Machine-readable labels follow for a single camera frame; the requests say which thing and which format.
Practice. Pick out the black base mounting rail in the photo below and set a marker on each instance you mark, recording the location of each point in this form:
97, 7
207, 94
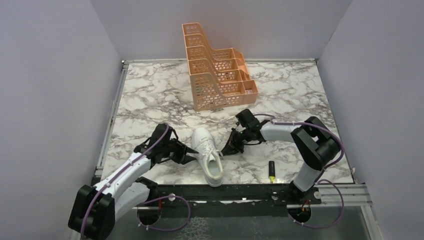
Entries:
227, 200

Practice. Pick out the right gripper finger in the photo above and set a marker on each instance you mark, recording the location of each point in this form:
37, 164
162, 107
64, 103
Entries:
239, 148
230, 147

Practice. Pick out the black yellow highlighter marker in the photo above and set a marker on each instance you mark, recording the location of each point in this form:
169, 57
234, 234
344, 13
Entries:
271, 171

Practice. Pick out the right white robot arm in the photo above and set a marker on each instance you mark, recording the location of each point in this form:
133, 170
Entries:
315, 143

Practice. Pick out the orange plastic file organizer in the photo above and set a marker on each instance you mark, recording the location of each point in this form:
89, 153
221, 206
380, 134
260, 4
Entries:
219, 78

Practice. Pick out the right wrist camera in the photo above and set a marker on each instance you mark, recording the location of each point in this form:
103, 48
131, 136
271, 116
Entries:
247, 120

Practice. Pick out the white sneaker shoe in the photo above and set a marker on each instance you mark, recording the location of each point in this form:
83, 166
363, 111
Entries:
208, 156

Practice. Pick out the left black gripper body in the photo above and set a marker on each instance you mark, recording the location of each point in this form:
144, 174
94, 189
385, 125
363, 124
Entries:
172, 150

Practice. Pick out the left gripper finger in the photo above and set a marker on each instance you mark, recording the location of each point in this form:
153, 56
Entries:
187, 159
184, 149

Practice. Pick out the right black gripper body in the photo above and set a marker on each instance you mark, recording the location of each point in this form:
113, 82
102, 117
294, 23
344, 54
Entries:
244, 136

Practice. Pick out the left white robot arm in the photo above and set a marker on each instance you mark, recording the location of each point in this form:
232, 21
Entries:
96, 208

